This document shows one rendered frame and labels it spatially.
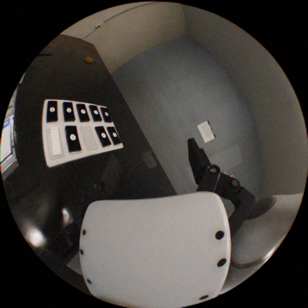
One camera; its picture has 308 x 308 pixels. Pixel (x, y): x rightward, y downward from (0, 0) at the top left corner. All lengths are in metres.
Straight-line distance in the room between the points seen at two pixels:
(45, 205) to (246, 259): 0.40
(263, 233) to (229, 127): 2.10
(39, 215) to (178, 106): 2.10
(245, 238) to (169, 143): 1.98
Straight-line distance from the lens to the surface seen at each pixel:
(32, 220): 0.33
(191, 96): 2.06
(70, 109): 0.46
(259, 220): 0.16
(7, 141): 0.38
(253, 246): 0.16
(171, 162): 2.13
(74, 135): 0.39
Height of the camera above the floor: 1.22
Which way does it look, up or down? 22 degrees down
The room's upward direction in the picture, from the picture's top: 64 degrees clockwise
